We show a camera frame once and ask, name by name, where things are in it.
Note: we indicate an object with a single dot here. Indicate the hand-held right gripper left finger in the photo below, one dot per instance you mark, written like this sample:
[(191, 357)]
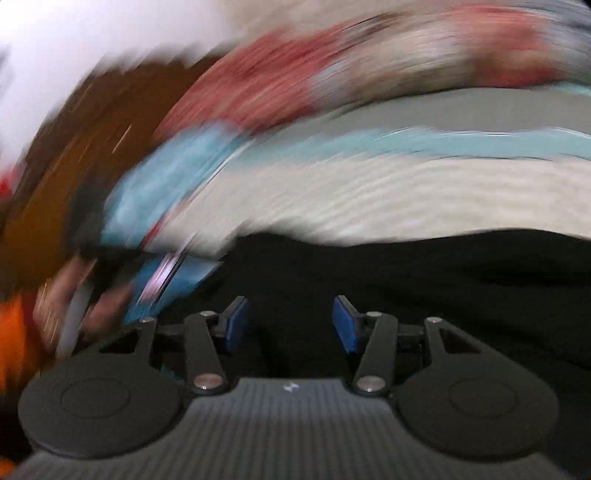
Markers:
[(234, 325)]

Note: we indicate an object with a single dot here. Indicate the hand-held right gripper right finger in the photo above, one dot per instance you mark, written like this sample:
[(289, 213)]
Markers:
[(347, 327)]

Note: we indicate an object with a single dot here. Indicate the black pants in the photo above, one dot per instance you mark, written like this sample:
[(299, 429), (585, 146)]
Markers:
[(461, 286)]

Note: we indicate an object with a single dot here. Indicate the person's left hand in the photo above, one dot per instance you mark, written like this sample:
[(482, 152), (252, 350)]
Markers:
[(57, 300)]

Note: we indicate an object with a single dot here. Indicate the teal wave-pattern pillow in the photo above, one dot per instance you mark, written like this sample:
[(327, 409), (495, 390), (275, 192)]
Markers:
[(161, 184)]

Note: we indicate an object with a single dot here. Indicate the brown wooden headboard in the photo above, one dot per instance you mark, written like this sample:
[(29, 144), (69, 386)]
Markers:
[(69, 152)]

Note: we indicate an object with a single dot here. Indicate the orange cloth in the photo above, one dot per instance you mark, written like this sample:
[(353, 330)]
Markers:
[(11, 341)]

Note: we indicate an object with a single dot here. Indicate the red floral patchwork quilt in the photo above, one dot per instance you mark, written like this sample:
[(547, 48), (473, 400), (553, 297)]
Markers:
[(277, 64)]

